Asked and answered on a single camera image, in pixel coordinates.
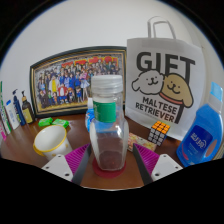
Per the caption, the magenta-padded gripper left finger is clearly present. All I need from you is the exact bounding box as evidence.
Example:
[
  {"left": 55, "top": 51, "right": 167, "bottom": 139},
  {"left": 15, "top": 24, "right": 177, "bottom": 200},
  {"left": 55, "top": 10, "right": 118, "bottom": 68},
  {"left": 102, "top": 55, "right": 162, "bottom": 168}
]
[{"left": 41, "top": 143, "right": 93, "bottom": 186}]

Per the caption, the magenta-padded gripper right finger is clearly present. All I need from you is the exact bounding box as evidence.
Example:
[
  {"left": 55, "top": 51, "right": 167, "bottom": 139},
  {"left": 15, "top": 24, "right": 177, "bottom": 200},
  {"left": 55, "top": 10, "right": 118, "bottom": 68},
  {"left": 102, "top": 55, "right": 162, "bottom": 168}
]
[{"left": 132, "top": 143, "right": 184, "bottom": 186}]

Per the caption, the clear bottle with white cap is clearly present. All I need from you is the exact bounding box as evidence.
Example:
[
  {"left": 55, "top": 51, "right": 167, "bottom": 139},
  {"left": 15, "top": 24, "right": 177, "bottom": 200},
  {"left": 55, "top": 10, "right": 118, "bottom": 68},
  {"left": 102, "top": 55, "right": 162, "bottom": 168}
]
[{"left": 89, "top": 74, "right": 130, "bottom": 172}]

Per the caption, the small patterned box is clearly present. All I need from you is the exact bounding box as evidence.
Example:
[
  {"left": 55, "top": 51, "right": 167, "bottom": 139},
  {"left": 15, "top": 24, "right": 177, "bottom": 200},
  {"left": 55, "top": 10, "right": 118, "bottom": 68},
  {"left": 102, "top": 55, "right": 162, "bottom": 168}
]
[{"left": 127, "top": 132, "right": 158, "bottom": 153}]

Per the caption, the puzzle cube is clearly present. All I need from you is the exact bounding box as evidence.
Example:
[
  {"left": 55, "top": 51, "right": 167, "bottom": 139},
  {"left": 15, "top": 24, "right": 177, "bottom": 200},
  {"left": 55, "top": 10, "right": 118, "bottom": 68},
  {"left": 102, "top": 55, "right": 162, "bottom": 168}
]
[{"left": 147, "top": 120, "right": 171, "bottom": 147}]

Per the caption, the white mug with yellow rim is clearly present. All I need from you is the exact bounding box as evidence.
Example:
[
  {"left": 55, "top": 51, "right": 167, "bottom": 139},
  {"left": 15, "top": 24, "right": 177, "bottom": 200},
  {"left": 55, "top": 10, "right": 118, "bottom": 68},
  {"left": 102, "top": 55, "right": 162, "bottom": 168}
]
[{"left": 32, "top": 124, "right": 73, "bottom": 162}]

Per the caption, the flat round red coaster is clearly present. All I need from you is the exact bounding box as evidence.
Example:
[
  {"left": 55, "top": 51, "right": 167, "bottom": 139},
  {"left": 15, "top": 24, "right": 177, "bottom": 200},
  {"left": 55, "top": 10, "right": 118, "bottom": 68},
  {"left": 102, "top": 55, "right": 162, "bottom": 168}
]
[{"left": 92, "top": 156, "right": 128, "bottom": 179}]

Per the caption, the green soap bar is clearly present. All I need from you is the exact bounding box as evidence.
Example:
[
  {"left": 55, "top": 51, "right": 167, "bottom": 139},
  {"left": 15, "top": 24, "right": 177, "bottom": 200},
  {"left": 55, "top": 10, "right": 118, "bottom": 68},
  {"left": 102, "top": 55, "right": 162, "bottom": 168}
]
[
  {"left": 51, "top": 118, "right": 70, "bottom": 129},
  {"left": 37, "top": 116, "right": 54, "bottom": 128}
]

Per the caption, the blue detergent bottle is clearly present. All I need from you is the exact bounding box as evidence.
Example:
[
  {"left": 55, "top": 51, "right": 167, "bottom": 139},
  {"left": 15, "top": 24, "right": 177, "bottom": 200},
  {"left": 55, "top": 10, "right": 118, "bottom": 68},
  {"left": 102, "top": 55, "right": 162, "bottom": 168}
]
[{"left": 175, "top": 81, "right": 224, "bottom": 168}]

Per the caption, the amber pump bottle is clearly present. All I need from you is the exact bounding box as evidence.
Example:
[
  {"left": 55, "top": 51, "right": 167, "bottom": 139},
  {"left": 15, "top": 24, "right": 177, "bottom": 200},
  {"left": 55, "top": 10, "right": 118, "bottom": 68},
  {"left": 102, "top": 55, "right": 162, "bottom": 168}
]
[{"left": 20, "top": 90, "right": 36, "bottom": 125}]

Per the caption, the dark blue pump bottle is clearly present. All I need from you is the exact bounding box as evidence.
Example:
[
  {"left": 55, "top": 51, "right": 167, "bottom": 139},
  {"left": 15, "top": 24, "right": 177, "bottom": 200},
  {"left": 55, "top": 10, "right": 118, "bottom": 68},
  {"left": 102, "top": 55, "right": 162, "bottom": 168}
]
[{"left": 11, "top": 88, "right": 27, "bottom": 127}]

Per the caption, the framed group photo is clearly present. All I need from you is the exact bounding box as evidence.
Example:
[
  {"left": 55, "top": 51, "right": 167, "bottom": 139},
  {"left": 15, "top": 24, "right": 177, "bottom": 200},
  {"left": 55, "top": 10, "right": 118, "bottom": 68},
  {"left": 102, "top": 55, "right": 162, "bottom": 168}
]
[{"left": 29, "top": 45, "right": 128, "bottom": 119}]

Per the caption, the white lotion bottle blue cap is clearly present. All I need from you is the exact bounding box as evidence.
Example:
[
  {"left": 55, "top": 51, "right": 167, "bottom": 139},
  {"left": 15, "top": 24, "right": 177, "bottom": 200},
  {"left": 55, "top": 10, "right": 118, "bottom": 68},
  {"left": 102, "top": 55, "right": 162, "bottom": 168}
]
[{"left": 4, "top": 99, "right": 21, "bottom": 131}]

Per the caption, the green and white shuttlecock tube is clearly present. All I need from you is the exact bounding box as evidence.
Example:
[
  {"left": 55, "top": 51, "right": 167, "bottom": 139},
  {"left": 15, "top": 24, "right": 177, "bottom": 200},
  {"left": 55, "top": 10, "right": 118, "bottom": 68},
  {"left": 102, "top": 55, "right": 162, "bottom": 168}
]
[{"left": 0, "top": 80, "right": 13, "bottom": 135}]

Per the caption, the white paper gift bag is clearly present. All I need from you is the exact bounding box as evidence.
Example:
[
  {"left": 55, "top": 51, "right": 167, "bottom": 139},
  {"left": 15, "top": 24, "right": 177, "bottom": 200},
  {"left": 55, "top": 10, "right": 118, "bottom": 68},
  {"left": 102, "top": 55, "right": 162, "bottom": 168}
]
[{"left": 125, "top": 16, "right": 205, "bottom": 142}]

